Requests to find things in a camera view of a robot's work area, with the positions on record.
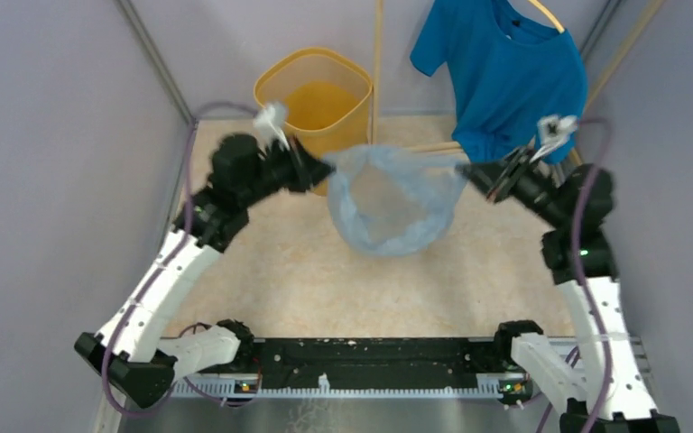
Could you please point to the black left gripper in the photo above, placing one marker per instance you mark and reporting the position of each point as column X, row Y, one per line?
column 308, row 170

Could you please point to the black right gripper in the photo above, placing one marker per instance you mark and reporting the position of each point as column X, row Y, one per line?
column 497, row 178

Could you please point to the light blue plastic trash bag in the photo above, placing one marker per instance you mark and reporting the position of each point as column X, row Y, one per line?
column 387, row 201

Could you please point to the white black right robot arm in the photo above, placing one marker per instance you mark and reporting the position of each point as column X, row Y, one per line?
column 609, row 395

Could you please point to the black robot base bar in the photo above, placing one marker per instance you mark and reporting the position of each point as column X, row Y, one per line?
column 461, row 364

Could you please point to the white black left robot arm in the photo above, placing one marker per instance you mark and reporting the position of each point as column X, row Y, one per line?
column 130, row 352

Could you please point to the yellow slatted trash bin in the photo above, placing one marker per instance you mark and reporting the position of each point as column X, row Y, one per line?
column 328, row 97

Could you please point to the wooden clothes rack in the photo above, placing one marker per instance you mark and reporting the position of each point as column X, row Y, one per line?
column 604, row 31

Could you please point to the blue t-shirt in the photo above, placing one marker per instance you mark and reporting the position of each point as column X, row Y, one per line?
column 507, row 72

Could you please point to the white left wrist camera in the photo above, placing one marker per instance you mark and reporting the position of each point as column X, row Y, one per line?
column 269, row 123

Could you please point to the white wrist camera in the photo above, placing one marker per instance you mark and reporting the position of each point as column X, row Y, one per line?
column 269, row 123
column 553, row 132

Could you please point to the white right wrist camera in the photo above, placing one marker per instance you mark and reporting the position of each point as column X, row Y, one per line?
column 553, row 132

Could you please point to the grey metal corner rail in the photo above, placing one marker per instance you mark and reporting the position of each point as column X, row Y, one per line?
column 152, row 54

